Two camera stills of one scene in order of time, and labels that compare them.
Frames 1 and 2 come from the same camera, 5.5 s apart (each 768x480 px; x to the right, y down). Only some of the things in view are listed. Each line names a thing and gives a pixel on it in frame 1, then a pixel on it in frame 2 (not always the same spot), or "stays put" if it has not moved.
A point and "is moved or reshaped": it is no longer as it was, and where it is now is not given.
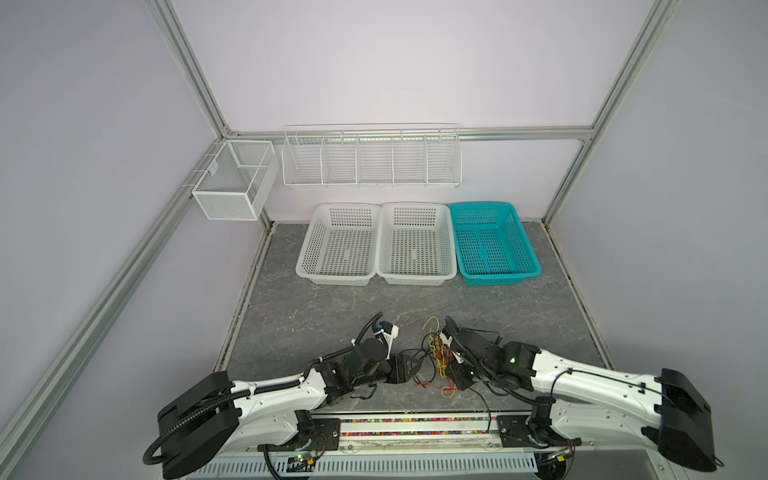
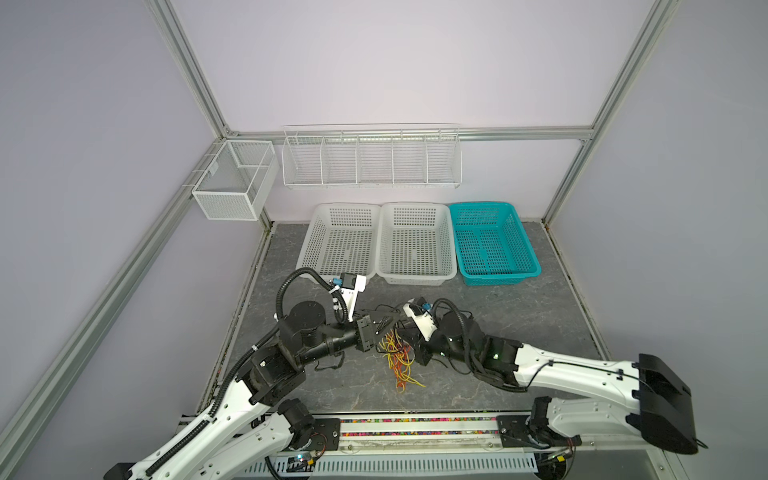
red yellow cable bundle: (443, 355) is moved or reshaped
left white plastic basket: (342, 249) stays put
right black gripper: (452, 370) -> (420, 345)
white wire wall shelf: (376, 155) stays put
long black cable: (435, 377) -> (389, 306)
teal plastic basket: (491, 244) stays put
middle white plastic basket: (415, 244) stays put
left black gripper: (399, 368) -> (366, 328)
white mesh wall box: (237, 182) stays put
